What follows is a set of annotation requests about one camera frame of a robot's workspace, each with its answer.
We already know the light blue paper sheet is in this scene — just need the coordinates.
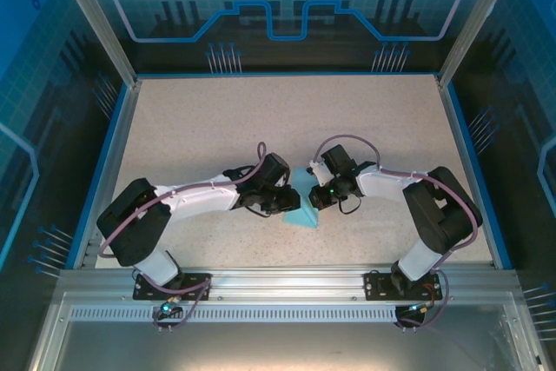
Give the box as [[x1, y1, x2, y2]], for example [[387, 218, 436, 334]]
[[281, 166, 321, 232]]

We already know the blue table edge border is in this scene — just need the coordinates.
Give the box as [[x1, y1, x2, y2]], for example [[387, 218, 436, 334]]
[[64, 70, 516, 271]]

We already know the blue printed grid panel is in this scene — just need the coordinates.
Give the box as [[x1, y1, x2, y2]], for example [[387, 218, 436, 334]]
[[0, 0, 131, 371], [447, 0, 556, 371]]

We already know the thin black right gripper cable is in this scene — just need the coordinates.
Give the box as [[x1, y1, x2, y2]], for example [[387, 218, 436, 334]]
[[337, 195, 365, 215]]

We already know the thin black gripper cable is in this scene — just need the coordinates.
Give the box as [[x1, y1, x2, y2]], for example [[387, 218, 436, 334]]
[[247, 205, 281, 218], [337, 195, 365, 215]]

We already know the thin black left gripper cable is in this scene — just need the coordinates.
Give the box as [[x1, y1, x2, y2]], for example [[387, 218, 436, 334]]
[[247, 205, 281, 218]]

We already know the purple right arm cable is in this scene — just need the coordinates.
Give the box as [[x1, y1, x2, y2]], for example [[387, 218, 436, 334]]
[[311, 135, 480, 333]]

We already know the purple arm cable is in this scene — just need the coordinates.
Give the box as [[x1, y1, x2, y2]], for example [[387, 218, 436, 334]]
[[98, 141, 268, 334], [311, 135, 480, 333]]

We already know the aluminium mounting rail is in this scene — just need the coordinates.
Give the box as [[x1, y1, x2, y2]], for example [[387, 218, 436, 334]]
[[56, 262, 522, 302]]

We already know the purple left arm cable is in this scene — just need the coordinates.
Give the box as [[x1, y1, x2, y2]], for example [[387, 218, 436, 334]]
[[98, 141, 268, 334]]

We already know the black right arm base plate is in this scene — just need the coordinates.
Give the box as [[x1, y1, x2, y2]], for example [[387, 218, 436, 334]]
[[363, 270, 445, 301]]

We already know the slotted aluminium cable duct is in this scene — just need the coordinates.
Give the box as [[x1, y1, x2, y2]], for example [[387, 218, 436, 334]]
[[68, 306, 518, 324]]

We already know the cable connector with green light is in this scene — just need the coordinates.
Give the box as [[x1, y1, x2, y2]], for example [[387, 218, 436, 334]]
[[152, 295, 183, 318], [395, 301, 435, 328]]

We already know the aluminium side rail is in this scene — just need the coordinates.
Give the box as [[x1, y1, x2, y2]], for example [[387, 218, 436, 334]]
[[72, 79, 142, 270]]

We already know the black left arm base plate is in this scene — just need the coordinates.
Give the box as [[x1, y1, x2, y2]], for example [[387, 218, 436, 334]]
[[132, 272, 213, 301]]

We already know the aluminium frame post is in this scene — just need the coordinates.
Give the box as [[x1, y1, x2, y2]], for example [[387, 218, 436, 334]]
[[436, 0, 525, 88], [49, 0, 142, 88]]

